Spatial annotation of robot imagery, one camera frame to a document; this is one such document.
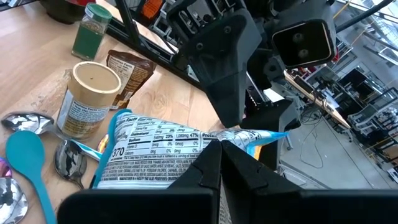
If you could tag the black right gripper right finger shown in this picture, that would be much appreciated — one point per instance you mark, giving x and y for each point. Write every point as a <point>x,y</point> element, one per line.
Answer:
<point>264,202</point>

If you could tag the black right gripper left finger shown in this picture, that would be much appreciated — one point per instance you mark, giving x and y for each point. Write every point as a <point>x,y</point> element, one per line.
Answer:
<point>186,202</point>

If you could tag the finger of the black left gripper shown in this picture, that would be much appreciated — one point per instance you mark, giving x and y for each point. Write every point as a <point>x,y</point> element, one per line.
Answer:
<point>273,116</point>
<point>224,62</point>

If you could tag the blue ramen noodle pack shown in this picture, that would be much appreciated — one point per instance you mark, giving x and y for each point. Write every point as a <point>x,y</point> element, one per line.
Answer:
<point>149,149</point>

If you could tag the brown spice pouch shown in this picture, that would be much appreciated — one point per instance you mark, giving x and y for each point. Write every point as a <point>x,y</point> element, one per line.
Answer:
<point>133,74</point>

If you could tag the green lid spice jar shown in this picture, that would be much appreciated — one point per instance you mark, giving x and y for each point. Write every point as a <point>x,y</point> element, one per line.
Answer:
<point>88,40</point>

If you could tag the furikake seasoning jar gold lid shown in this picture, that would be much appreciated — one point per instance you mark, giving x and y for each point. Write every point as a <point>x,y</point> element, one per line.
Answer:
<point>90,93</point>

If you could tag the teal plastic spoon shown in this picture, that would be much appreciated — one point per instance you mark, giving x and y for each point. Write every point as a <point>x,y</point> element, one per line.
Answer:
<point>25,152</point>

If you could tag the red and black bowl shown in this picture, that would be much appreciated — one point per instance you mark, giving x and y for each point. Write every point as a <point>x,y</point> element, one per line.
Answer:
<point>59,12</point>

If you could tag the large silver spoon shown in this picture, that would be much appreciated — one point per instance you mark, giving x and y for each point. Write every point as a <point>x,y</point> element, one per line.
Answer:
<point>25,123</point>

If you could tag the iridescent red spoon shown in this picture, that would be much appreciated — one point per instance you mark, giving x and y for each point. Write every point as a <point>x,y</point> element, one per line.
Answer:
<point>4,168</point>

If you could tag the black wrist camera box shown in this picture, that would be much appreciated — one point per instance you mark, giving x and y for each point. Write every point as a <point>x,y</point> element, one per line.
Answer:
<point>303,43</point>

